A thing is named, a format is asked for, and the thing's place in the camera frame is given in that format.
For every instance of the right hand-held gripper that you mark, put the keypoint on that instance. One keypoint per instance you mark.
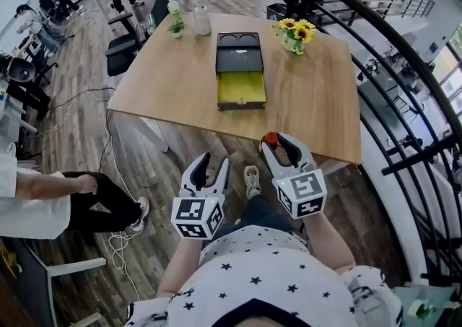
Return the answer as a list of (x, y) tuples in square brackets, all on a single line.
[(303, 192)]

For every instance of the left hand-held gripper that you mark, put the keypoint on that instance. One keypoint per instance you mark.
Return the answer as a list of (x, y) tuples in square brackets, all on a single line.
[(191, 212)]

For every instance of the black box with yellow drawer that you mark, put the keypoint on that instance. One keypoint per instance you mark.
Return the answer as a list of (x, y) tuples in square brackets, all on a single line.
[(239, 65)]

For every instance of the person's left forearm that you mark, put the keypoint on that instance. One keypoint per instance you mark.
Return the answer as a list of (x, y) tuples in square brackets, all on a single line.
[(180, 268)]

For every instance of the person's right forearm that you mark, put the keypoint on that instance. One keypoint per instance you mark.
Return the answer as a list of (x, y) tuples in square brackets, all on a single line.
[(330, 242)]

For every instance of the green-label plastic bottle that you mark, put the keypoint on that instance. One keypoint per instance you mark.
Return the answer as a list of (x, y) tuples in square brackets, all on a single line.
[(173, 6)]

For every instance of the person's beige shoe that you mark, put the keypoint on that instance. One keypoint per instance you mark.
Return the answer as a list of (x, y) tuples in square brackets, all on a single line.
[(252, 181)]

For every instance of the person's dark trousers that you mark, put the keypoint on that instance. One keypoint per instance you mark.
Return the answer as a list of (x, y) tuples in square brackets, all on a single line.
[(263, 212)]

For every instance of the person's star print shirt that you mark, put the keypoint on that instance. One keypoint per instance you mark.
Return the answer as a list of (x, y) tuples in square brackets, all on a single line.
[(267, 275)]

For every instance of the sunflower bouquet in vase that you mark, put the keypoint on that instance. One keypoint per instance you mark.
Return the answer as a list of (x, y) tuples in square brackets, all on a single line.
[(296, 33)]

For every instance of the black bin with white print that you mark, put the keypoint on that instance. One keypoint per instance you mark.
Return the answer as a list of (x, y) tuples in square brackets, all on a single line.
[(276, 11)]

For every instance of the small green potted plant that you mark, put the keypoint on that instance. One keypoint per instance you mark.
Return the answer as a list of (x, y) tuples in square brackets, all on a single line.
[(176, 27)]

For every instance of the black metal railing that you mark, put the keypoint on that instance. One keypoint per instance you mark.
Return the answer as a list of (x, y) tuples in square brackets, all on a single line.
[(408, 62)]

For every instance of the roll of tape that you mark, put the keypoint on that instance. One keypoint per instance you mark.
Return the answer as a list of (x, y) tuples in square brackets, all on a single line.
[(418, 308)]

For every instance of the grey megaphone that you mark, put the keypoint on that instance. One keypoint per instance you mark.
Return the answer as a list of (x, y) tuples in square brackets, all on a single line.
[(21, 70)]

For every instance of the white shelf frame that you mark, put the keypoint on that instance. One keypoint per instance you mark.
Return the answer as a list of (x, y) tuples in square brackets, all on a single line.
[(54, 275)]

